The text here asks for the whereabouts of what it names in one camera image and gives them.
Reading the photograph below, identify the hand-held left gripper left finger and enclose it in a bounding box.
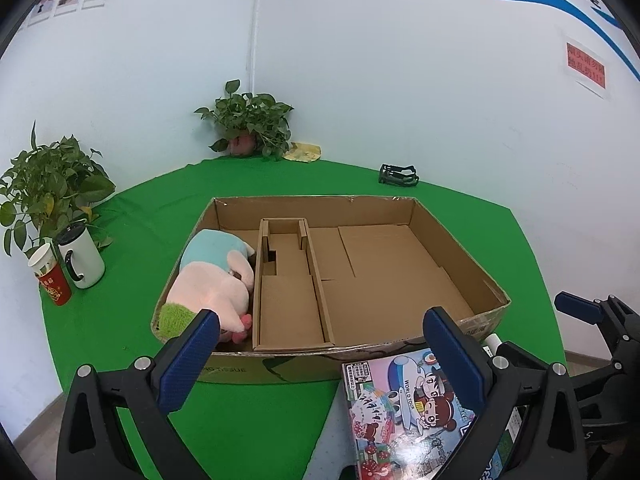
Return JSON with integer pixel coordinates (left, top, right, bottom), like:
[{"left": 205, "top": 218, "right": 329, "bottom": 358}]
[{"left": 55, "top": 308, "right": 221, "bottom": 480}]

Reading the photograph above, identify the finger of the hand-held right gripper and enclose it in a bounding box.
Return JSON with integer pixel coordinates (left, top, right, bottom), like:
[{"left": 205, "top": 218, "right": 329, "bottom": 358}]
[
  {"left": 554, "top": 291, "right": 640, "bottom": 361},
  {"left": 497, "top": 341, "right": 621, "bottom": 396}
]

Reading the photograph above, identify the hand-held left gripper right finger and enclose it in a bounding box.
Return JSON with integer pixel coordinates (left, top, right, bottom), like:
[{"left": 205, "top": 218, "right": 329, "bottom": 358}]
[{"left": 422, "top": 306, "right": 589, "bottom": 480}]

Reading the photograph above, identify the colourful cartoon board game box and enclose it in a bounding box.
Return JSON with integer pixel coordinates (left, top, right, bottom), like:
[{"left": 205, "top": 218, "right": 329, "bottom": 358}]
[{"left": 341, "top": 347, "right": 521, "bottom": 480}]

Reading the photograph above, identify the large cardboard box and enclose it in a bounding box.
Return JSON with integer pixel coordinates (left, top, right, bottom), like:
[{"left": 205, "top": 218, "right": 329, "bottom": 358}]
[{"left": 150, "top": 194, "right": 512, "bottom": 385}]

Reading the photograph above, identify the light blue dotted pouch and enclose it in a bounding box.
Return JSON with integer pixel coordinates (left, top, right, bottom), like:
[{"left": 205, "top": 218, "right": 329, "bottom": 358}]
[{"left": 300, "top": 382, "right": 358, "bottom": 480}]

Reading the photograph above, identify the pink and blue plush toy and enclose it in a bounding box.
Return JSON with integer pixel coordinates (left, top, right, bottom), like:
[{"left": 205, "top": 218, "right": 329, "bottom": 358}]
[{"left": 159, "top": 229, "right": 257, "bottom": 345}]

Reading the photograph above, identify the cardboard divider insert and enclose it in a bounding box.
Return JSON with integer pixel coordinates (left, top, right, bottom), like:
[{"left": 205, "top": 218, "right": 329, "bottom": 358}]
[{"left": 251, "top": 217, "right": 337, "bottom": 351}]

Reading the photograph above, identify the white mug with black lid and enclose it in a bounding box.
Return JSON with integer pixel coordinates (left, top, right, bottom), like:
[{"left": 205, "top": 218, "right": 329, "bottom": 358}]
[{"left": 56, "top": 225, "right": 106, "bottom": 290}]

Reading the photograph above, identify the red paper cup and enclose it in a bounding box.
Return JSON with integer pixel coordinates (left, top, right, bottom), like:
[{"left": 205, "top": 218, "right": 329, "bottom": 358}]
[{"left": 27, "top": 242, "right": 72, "bottom": 306}]

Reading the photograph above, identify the black bottle cage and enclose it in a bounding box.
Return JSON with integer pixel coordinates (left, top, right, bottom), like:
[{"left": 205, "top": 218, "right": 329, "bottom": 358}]
[{"left": 378, "top": 163, "right": 420, "bottom": 188}]

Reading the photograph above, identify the large leafy potted plant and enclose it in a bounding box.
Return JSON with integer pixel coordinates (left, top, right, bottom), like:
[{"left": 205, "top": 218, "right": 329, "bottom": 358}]
[{"left": 0, "top": 121, "right": 117, "bottom": 257}]

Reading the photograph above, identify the yellow paper bag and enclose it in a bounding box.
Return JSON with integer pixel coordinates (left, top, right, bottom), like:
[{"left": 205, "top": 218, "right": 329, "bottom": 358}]
[{"left": 283, "top": 142, "right": 322, "bottom": 164}]

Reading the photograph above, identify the potted plant in pink pot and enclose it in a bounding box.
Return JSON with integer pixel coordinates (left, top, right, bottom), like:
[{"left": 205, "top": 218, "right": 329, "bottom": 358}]
[{"left": 194, "top": 79, "right": 295, "bottom": 162}]

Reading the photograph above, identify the red wall notice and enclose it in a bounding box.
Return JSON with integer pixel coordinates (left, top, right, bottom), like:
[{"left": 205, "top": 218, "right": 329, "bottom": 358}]
[{"left": 565, "top": 36, "right": 612, "bottom": 101}]

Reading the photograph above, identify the white wall cable conduit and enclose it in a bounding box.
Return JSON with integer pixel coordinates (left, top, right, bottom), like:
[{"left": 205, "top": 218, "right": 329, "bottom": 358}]
[{"left": 248, "top": 0, "right": 261, "bottom": 98}]

